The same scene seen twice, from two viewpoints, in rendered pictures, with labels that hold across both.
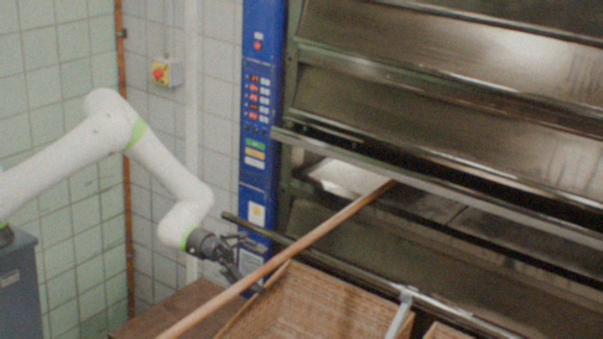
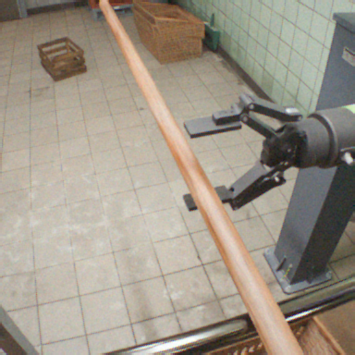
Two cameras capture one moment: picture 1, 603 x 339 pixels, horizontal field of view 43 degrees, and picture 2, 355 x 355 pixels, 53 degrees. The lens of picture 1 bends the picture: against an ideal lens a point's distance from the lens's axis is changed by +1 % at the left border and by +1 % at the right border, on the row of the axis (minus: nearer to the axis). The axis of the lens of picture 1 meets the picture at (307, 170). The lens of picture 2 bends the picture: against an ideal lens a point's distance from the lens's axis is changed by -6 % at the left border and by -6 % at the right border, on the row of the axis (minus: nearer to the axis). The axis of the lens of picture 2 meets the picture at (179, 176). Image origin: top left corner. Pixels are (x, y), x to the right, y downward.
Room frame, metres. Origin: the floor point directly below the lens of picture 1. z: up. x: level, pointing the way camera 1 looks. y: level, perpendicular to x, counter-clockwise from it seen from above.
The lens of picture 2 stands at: (2.12, -0.20, 1.54)
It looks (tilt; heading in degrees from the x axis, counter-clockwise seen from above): 43 degrees down; 129
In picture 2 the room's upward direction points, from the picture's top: straight up
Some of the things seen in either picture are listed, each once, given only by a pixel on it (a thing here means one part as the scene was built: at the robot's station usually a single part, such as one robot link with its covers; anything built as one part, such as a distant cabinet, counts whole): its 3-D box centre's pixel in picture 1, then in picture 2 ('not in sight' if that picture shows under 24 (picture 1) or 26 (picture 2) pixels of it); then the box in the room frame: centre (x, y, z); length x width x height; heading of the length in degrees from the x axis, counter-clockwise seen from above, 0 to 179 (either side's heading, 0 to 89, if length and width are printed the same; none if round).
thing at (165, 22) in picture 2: not in sight; (167, 18); (-0.09, 2.37, 0.32); 0.56 x 0.49 x 0.28; 154
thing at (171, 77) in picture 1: (166, 71); not in sight; (2.86, 0.58, 1.46); 0.10 x 0.07 x 0.10; 56
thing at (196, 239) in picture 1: (203, 243); (331, 140); (2.02, 0.31, 1.19); 0.12 x 0.06 x 0.09; 147
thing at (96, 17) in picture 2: not in sight; (115, 6); (-1.33, 2.84, 0.08); 0.60 x 0.40 x 0.16; 58
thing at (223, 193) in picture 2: (254, 286); (207, 198); (1.90, 0.14, 1.12); 0.07 x 0.03 x 0.01; 57
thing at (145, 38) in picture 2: not in sight; (166, 37); (-0.11, 2.37, 0.14); 0.56 x 0.49 x 0.28; 152
